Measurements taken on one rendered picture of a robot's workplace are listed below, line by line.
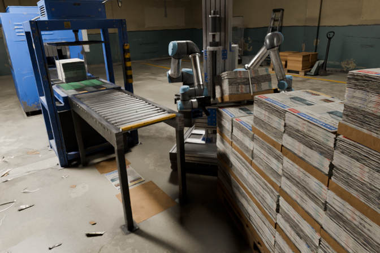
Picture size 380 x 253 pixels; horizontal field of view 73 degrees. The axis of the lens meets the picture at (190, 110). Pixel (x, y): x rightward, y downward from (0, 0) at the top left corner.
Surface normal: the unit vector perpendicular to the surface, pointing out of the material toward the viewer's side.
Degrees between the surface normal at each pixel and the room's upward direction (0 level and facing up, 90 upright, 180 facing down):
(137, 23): 90
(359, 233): 90
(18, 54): 90
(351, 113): 90
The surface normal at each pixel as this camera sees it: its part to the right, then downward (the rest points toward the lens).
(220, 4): -0.28, 0.31
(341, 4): -0.80, 0.21
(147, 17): 0.60, 0.23
